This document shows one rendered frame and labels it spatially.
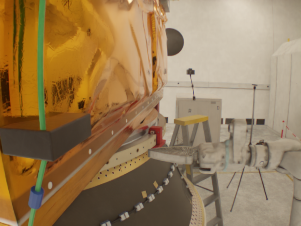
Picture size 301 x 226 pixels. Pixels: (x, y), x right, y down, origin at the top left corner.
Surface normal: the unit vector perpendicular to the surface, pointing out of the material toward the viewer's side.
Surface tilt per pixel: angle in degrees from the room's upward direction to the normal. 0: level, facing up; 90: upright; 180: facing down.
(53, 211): 90
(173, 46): 90
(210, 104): 90
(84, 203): 62
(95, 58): 82
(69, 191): 90
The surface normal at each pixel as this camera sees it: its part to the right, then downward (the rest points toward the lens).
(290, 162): -0.98, -0.03
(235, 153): -0.12, -0.36
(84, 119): 0.99, 0.03
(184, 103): -0.12, 0.17
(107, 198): 0.64, -0.36
